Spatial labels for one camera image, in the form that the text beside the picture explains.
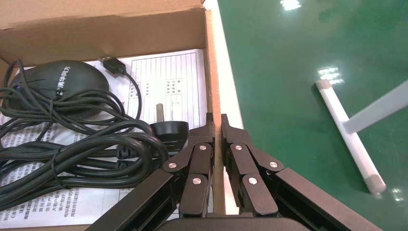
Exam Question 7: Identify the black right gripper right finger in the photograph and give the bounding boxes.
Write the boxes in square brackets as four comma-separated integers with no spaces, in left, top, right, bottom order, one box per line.
[220,114,383,231]

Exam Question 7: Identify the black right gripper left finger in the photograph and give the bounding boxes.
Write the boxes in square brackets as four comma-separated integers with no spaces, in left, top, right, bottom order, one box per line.
[86,113,216,231]

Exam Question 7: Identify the brown cardboard storage box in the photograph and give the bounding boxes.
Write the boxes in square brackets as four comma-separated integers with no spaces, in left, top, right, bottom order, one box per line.
[0,0,224,231]

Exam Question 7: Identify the white printed paper sheet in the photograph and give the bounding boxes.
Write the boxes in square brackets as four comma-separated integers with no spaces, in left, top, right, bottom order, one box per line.
[0,48,213,230]

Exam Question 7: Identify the black power cord with plug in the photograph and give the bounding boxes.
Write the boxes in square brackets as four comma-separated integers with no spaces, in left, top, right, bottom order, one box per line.
[0,103,191,212]

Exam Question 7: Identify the white table leg frame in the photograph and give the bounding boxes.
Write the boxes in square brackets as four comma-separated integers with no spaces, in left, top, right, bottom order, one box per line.
[315,79,408,196]

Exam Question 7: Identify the black wired computer mouse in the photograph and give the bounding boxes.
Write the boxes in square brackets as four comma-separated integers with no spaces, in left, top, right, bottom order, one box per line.
[0,55,143,151]

